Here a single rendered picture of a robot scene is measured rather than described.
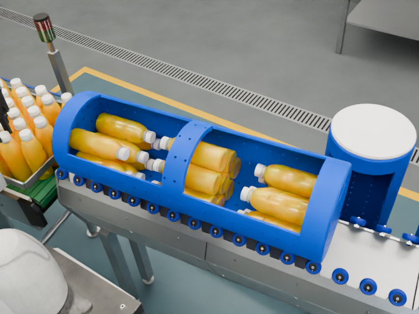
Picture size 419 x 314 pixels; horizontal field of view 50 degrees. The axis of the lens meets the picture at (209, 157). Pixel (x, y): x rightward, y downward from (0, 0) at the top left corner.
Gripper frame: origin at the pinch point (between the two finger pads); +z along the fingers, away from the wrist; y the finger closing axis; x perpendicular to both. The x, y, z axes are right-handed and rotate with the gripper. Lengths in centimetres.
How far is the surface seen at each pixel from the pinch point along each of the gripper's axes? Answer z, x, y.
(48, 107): 5.3, -1.3, 20.2
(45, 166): 15.9, -11.1, 2.5
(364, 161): 11, -112, 43
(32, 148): 7.3, -9.2, 2.1
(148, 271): 101, -28, 19
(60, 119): -8.4, -25.1, 5.1
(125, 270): 80, -28, 6
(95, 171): 2.3, -40.0, -1.4
